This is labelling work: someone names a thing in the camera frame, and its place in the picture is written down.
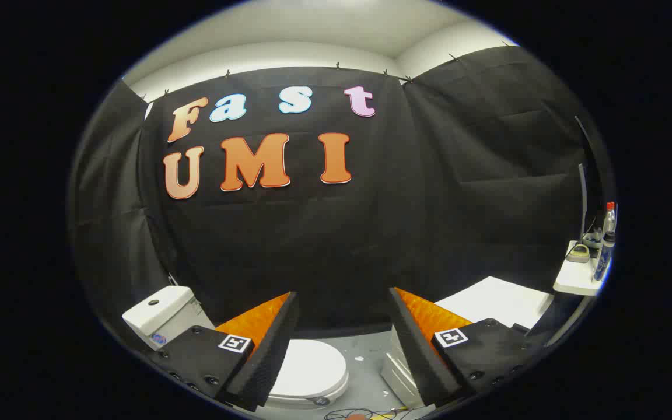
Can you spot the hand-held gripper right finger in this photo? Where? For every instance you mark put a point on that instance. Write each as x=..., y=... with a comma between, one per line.
x=417, y=356

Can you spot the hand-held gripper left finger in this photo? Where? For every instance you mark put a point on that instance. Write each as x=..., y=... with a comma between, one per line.
x=272, y=356

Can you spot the white toilet lid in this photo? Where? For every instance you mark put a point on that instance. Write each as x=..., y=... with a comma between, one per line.
x=312, y=367

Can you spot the white toilet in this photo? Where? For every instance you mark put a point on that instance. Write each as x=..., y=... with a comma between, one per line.
x=167, y=315

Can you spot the white drawer cabinet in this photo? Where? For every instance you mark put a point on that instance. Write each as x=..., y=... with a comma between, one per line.
x=499, y=300

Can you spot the black backdrop cloth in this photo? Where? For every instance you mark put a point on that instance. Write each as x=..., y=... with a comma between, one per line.
x=342, y=233

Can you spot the white side shelf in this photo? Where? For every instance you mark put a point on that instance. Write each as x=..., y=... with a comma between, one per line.
x=575, y=281

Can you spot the grey tape roll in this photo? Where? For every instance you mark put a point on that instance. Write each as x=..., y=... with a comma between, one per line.
x=578, y=254

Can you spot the dark blue bottle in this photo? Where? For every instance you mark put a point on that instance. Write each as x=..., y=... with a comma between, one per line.
x=603, y=259

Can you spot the red capped clear bottle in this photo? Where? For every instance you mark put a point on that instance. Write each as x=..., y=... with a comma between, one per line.
x=609, y=221

